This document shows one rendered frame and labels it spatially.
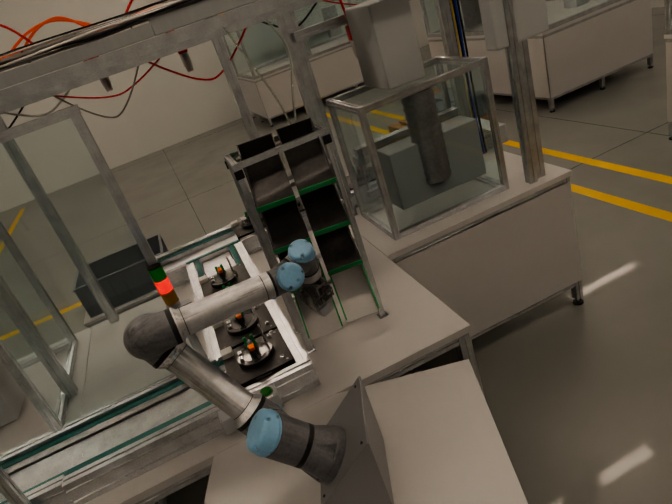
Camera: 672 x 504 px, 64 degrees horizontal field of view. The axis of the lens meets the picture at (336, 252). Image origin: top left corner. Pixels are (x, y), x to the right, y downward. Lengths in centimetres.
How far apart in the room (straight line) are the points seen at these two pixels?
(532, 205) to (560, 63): 402
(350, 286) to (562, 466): 126
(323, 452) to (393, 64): 179
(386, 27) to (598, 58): 488
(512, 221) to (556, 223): 29
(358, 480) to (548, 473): 136
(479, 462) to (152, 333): 93
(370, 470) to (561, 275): 214
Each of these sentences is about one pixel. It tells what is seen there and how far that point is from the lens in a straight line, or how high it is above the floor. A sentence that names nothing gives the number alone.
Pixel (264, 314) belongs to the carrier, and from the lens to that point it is 230.
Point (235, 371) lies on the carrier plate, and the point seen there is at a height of 97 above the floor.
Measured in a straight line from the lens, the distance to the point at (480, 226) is 285.
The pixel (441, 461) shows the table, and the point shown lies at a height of 86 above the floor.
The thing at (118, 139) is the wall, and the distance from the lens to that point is 1231.
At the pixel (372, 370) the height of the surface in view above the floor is 86.
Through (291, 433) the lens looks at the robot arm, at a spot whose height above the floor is 114.
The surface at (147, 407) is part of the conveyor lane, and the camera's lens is 223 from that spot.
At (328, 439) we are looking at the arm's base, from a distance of 148.
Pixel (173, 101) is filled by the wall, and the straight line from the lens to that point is 1228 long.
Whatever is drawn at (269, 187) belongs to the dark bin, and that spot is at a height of 155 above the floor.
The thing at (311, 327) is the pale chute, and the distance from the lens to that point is 200.
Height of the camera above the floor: 210
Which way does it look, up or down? 26 degrees down
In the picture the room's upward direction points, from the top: 19 degrees counter-clockwise
